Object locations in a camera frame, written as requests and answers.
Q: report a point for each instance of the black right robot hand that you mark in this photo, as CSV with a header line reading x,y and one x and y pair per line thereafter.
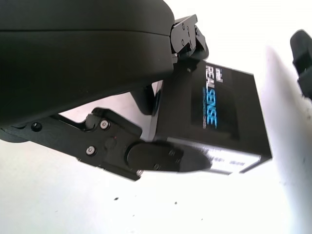
x,y
303,61

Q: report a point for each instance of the black RealSense box lid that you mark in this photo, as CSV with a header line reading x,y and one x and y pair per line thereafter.
x,y
231,109

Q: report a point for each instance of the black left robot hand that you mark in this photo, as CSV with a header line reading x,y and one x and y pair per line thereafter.
x,y
73,61

